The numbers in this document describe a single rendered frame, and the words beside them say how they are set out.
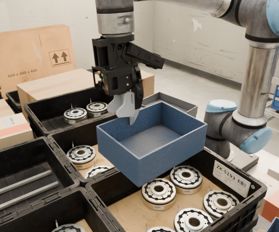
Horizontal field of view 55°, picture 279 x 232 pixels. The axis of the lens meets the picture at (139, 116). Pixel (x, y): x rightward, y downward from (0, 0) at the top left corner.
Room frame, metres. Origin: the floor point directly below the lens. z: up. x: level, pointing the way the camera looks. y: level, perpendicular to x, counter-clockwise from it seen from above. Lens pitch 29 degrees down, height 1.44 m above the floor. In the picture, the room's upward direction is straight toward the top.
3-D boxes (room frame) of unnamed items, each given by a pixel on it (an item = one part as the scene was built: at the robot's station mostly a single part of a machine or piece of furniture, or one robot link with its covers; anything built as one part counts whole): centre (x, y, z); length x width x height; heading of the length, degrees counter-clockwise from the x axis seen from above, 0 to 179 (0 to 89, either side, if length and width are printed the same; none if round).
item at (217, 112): (0.94, -0.33, 0.91); 0.13 x 0.12 x 0.14; 29
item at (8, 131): (0.86, 0.48, 0.89); 0.16 x 0.12 x 0.07; 34
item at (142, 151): (0.51, -0.03, 1.10); 0.20 x 0.15 x 0.07; 130
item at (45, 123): (1.02, 0.25, 0.87); 0.40 x 0.30 x 0.11; 126
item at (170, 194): (0.59, -0.06, 0.86); 0.10 x 0.10 x 0.01
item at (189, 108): (1.30, -0.14, 0.77); 0.27 x 0.20 x 0.05; 46
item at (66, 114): (1.08, 0.29, 0.86); 0.10 x 0.10 x 0.01
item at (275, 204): (0.69, -0.45, 0.74); 0.16 x 0.12 x 0.07; 38
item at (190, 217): (0.47, -0.14, 0.86); 0.05 x 0.05 x 0.01
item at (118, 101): (0.57, 0.05, 1.15); 0.06 x 0.03 x 0.09; 128
